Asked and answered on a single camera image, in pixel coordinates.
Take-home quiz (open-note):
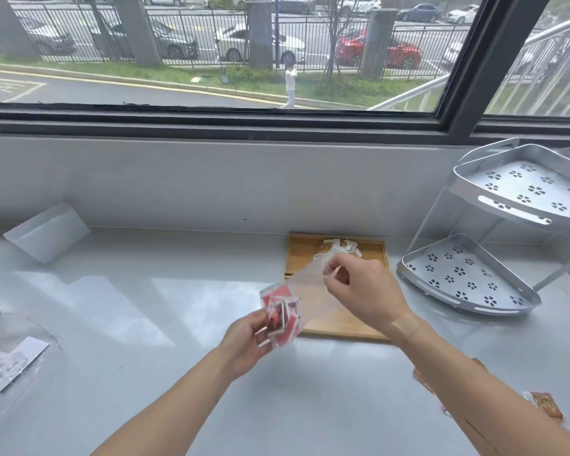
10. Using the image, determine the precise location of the person's right hand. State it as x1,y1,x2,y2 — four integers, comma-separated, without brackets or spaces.
323,254,413,335

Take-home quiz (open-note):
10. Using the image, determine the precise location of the person's left hand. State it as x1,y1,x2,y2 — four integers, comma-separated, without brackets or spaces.
218,308,272,382

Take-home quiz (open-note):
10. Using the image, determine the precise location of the clear plastic bag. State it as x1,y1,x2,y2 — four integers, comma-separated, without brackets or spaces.
259,253,345,350

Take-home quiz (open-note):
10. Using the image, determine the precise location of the person's right forearm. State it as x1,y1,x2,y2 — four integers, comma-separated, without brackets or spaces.
382,314,570,456

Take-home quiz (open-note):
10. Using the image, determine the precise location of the person's left forearm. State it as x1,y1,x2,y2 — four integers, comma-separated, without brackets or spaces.
90,347,242,456

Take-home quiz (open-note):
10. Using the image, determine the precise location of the pile of red snack packets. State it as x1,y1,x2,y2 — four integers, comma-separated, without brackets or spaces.
260,282,303,350

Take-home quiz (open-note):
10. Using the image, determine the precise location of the wooden tray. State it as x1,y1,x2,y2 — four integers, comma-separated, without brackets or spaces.
283,232,392,343

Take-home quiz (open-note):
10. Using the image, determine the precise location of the silver two-tier corner rack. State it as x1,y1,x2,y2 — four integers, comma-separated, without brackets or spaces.
396,137,570,317

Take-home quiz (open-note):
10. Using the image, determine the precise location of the white folded paper box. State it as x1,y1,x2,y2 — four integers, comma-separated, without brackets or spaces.
3,201,91,266

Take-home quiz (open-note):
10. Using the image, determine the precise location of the red car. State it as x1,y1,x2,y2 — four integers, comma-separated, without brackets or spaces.
336,29,423,70

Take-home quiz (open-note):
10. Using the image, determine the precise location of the grey concrete pillar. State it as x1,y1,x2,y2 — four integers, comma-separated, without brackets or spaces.
0,0,40,60
111,0,163,68
360,8,399,81
246,0,274,71

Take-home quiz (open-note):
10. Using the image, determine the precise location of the clear bag with silver card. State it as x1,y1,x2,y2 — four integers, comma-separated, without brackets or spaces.
0,303,61,407

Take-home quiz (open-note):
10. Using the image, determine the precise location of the dark blue car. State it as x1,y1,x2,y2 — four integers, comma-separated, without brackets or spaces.
396,3,442,23

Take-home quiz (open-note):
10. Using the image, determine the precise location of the black metal fence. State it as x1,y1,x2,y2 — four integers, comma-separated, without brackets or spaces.
0,3,471,75

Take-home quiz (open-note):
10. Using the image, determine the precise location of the small white car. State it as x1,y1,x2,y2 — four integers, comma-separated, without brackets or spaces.
446,4,480,25

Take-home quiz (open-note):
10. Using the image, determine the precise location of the white metal handrail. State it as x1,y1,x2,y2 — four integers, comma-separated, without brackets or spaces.
368,13,570,113

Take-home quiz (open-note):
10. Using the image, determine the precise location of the dark grey car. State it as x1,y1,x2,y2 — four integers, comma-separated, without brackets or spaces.
18,15,77,56

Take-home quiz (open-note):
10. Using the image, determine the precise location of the black window frame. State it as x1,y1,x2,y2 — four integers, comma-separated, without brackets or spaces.
0,0,570,147

